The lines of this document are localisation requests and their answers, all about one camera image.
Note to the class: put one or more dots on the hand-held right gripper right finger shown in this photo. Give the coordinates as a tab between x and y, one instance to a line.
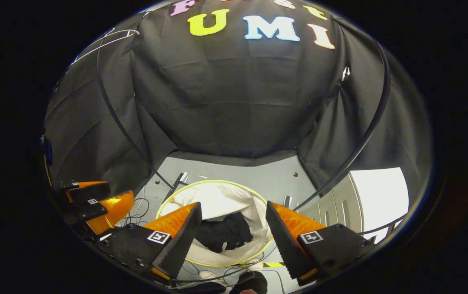
285	241

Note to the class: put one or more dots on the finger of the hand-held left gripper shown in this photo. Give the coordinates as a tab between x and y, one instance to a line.
92	191
90	210

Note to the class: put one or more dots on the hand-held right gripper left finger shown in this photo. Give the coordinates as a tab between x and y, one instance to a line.
180	241

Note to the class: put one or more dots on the black jacket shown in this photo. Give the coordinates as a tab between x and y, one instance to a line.
221	232

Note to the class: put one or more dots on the white laundry hamper yellow rim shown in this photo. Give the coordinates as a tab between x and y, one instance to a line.
217	198

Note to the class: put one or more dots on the white plastic hanger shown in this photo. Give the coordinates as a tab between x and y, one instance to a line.
103	44

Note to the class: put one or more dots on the black metal clothes rack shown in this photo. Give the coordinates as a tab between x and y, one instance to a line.
386	87

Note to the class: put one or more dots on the yellow black floor tape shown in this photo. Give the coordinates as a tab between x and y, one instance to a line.
274	265

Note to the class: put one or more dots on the person's white shoe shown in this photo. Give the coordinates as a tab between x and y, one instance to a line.
215	279

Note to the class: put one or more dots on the grey cabinet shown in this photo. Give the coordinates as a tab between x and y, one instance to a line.
336	204

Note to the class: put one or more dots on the white panel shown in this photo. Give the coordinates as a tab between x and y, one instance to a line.
381	200

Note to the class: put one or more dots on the black backdrop cloth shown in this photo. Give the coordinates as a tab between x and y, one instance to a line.
225	102

